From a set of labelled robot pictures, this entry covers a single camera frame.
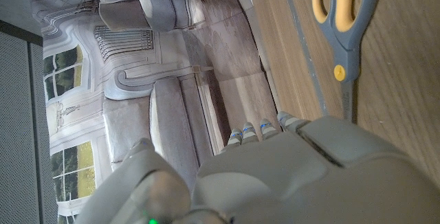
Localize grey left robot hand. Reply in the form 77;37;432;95
74;111;440;224

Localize printed living room backdrop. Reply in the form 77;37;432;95
30;0;286;224

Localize grey perforated panel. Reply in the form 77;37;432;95
0;19;59;224

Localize grey yellow handled scissors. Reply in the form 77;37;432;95
311;0;382;122

